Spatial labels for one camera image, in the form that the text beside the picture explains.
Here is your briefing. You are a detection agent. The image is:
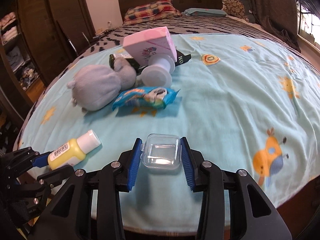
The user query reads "clear plastic small box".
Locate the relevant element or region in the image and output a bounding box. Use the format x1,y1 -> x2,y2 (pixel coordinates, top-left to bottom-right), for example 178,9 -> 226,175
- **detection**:
141,133 -> 181,170

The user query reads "yellow bottle white cap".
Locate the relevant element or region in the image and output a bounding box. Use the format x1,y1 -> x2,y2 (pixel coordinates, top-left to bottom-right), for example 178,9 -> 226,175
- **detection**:
47,129 -> 101,170

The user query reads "blue snack packet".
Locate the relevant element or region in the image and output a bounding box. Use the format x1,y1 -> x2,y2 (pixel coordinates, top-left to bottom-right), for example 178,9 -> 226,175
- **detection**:
112,87 -> 179,111

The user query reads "light blue cartoon sheet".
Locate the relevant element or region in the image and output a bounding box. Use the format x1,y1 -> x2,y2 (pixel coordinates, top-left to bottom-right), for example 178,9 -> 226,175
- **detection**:
15,32 -> 320,237

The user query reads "white plastic cup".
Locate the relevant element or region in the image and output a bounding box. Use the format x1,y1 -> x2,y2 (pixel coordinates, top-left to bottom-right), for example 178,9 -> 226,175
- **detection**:
140,65 -> 173,87

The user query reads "grey plush toy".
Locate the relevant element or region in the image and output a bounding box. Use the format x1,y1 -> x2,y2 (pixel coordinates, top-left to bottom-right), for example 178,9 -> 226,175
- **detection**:
67,58 -> 137,112

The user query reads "dark green black box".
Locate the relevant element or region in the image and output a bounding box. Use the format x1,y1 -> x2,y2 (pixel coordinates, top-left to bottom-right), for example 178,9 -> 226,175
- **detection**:
109,50 -> 191,73

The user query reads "pink cardboard box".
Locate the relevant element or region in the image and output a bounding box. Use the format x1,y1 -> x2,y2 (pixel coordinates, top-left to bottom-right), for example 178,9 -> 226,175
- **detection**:
123,27 -> 177,66

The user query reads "dark wooden wardrobe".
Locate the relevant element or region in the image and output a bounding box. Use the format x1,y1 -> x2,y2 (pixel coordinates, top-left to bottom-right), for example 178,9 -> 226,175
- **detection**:
1,0 -> 95,125

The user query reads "teal flat pillow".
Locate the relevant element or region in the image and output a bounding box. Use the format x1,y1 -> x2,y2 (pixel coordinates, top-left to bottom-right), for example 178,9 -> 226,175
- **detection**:
182,8 -> 227,17

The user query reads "plaid red blue pillow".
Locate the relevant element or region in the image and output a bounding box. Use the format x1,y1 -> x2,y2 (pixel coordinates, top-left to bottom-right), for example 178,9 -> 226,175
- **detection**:
123,0 -> 182,25

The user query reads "brown patterned cushion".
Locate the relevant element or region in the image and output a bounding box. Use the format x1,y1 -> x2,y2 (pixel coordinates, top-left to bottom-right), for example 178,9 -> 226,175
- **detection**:
222,0 -> 255,23

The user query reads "dark brown curtain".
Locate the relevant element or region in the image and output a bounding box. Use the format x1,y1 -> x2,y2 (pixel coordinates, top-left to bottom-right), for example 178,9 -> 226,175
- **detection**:
248,0 -> 301,52

